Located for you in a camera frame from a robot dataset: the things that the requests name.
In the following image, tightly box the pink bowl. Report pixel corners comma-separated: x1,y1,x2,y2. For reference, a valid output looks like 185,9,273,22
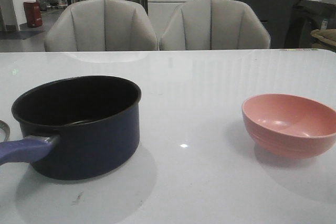
241,94,335,159

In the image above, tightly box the glass lid with blue knob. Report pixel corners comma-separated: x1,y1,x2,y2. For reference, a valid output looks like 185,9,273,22
0,120,11,142

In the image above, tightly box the right grey upholstered chair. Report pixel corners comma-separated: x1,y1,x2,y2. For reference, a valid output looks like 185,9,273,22
160,0,271,51

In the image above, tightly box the grey upholstered chair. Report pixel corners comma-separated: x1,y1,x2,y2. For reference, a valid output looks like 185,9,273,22
160,0,271,51
44,0,159,52

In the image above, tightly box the dark blue saucepan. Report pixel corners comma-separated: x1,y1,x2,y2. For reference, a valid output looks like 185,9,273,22
1,76,141,180

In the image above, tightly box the left grey upholstered chair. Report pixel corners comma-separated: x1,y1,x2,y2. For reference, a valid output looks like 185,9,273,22
44,0,159,52

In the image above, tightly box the red bin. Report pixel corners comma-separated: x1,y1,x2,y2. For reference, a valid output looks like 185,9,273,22
23,1,43,28

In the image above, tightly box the black appliance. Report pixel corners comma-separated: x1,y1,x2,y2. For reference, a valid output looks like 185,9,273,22
284,0,335,48

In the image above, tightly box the beige cushion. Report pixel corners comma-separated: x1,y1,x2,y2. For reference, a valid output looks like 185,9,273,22
310,29,336,52

